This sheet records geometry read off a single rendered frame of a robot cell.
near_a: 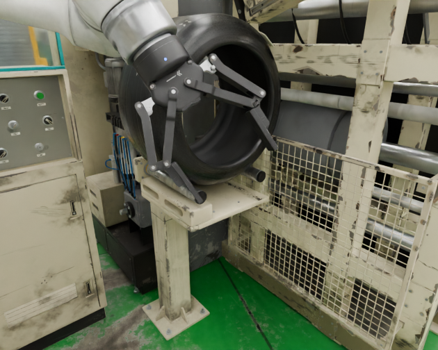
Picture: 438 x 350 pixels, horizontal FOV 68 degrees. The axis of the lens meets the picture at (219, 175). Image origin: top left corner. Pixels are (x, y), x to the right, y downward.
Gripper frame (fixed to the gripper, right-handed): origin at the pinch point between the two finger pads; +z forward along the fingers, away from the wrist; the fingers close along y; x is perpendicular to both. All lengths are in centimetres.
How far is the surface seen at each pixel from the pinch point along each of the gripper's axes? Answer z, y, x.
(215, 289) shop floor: 77, 28, -138
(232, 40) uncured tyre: -23, -29, -48
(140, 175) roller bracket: -5, 19, -83
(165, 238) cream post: 26, 28, -101
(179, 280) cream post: 50, 37, -112
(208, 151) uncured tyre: 3, -9, -87
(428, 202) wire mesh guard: 47, -48, -34
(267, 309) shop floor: 96, 9, -118
